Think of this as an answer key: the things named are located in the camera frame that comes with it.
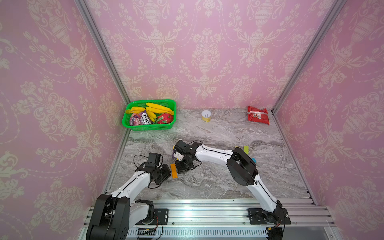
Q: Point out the purple snack packet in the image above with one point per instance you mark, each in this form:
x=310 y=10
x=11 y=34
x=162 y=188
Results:
x=140 y=119

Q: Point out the red snack bag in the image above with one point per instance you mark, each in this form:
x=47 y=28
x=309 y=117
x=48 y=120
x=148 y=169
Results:
x=258 y=115

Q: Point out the orange block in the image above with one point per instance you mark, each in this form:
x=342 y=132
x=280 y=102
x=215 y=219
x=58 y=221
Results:
x=174 y=171

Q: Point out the aluminium rail frame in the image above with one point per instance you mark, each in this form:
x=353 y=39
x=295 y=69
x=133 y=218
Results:
x=226 y=219

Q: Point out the yellow paper cup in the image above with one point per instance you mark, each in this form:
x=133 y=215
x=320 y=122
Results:
x=206 y=116

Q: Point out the yellow banana bunch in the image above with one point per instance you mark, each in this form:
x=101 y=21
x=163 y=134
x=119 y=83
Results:
x=154 y=111

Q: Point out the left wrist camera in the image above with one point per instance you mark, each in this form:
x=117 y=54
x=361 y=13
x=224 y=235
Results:
x=154 y=160

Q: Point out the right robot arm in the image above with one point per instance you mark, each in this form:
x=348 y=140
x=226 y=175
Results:
x=241 y=167

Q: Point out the green plastic basket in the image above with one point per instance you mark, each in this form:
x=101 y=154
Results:
x=166 y=103

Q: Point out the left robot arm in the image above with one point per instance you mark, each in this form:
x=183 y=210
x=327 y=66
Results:
x=116 y=213

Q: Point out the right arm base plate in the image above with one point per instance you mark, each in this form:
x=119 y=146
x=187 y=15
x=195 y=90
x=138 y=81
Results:
x=260 y=217

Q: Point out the lime green block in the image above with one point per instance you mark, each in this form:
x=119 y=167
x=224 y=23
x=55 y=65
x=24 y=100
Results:
x=246 y=149

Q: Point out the red dragon fruit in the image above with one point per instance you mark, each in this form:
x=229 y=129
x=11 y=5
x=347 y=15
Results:
x=164 y=119

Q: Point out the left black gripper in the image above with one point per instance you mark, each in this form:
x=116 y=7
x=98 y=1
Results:
x=168 y=173

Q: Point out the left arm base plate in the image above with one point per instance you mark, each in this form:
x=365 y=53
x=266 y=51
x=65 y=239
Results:
x=161 y=215

